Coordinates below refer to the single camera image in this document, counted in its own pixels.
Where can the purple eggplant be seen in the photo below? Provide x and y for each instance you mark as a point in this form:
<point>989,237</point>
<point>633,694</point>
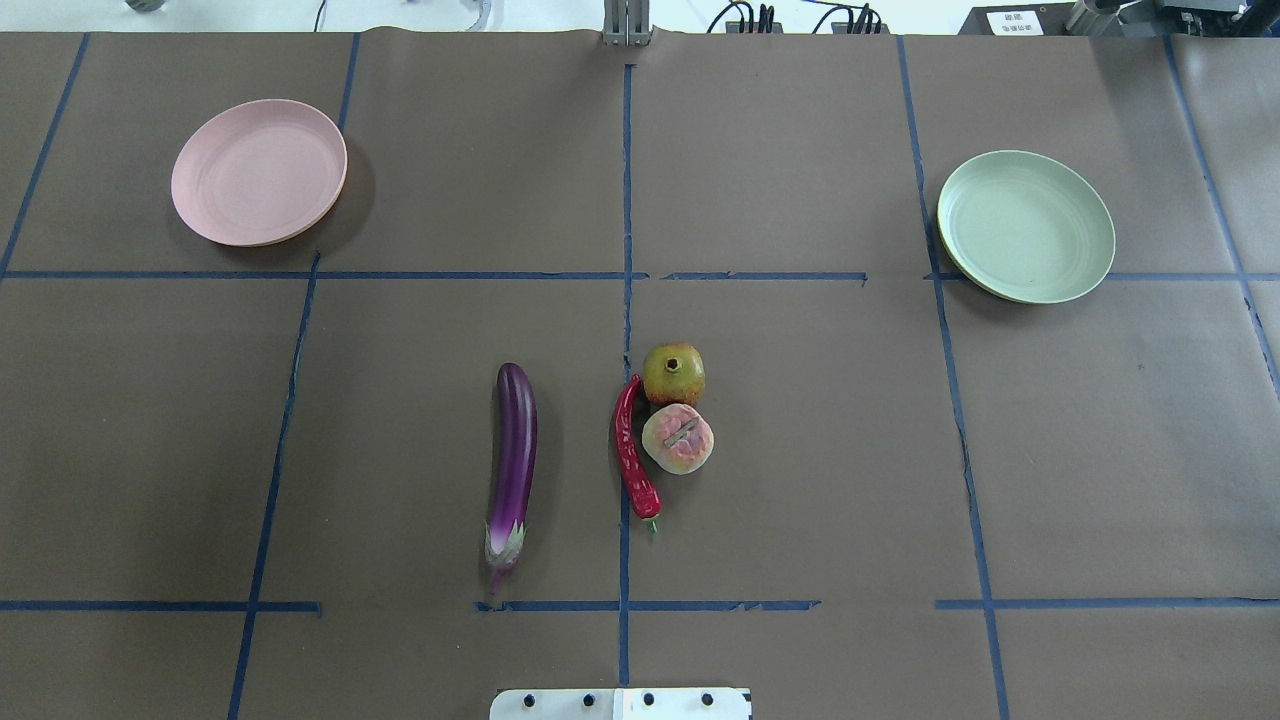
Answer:
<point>518,447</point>

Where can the pink peach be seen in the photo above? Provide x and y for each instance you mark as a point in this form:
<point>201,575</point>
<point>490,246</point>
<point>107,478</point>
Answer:
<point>678,439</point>

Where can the yellow-green pomegranate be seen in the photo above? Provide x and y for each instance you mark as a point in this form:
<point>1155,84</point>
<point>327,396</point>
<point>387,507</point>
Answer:
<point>673,373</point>

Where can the pink plate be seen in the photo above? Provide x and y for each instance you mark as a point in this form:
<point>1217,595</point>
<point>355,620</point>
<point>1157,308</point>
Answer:
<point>259,173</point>

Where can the aluminium frame post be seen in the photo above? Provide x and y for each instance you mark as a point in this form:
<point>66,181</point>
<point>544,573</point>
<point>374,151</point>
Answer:
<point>627,23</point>

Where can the green plate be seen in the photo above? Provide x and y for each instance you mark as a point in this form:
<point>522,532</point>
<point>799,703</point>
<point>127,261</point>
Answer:
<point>1025,227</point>

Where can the red chili pepper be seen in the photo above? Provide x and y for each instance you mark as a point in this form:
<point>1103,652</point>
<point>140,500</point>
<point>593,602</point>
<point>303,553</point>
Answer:
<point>639,490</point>

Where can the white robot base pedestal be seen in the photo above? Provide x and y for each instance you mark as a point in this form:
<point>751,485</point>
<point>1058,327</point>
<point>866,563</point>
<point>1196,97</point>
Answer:
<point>624,703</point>

